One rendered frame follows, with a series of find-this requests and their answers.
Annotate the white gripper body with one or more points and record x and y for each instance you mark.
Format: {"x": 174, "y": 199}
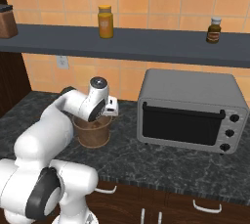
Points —
{"x": 110, "y": 113}

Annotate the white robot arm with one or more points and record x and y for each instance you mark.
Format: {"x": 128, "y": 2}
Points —
{"x": 45, "y": 126}

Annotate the brown wooden basket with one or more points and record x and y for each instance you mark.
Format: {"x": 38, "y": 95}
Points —
{"x": 92, "y": 135}

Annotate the dark wooden cabinet door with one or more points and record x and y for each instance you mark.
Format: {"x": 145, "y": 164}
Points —
{"x": 120, "y": 213}
{"x": 167, "y": 218}

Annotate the dark wooden tall cabinet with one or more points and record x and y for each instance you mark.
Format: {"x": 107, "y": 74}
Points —
{"x": 11, "y": 81}

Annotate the black glass toaster oven door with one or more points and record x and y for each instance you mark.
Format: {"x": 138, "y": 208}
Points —
{"x": 180, "y": 126}

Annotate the grey toaster oven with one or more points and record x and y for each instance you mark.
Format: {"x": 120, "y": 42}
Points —
{"x": 192, "y": 87}

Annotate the dark wooden drawer front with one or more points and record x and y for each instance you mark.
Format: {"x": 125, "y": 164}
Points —
{"x": 140, "y": 195}
{"x": 182, "y": 208}

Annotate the orange jar with yellow lid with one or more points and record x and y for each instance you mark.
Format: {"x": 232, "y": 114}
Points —
{"x": 105, "y": 24}

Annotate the black toaster oven knob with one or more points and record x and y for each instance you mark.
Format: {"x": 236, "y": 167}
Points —
{"x": 225, "y": 147}
{"x": 229, "y": 133}
{"x": 234, "y": 118}

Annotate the brown bottle with white cap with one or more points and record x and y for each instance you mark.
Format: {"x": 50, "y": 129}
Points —
{"x": 213, "y": 32}

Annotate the brown canister with dark lid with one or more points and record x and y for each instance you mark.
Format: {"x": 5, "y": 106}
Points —
{"x": 6, "y": 22}

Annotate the white wall outlet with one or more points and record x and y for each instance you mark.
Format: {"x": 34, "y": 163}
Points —
{"x": 62, "y": 62}

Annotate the dark grey wall shelf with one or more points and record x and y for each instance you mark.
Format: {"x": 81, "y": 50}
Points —
{"x": 136, "y": 43}

